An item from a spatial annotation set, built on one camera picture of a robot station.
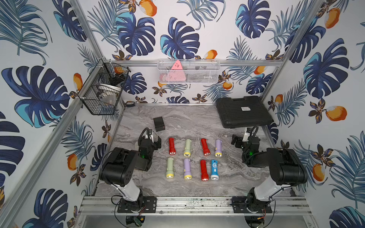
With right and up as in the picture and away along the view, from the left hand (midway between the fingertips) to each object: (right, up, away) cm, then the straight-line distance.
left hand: (150, 134), depth 94 cm
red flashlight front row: (+34, -23, -12) cm, 43 cm away
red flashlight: (+14, -9, +1) cm, 17 cm away
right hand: (+61, -1, +3) cm, 61 cm away
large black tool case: (+73, +17, +15) cm, 76 cm away
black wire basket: (-27, +26, -10) cm, 38 cm away
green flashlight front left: (+14, -21, -10) cm, 27 cm away
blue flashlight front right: (+40, -22, -12) cm, 47 cm away
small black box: (+4, +7, +9) cm, 12 cm away
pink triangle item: (+18, +40, -3) cm, 43 cm away
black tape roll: (-24, +24, +27) cm, 44 cm away
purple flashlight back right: (+44, -10, -4) cm, 45 cm away
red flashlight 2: (+36, -8, 0) cm, 37 cm away
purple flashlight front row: (+24, -22, -12) cm, 35 cm away
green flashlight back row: (+24, -10, -3) cm, 27 cm away
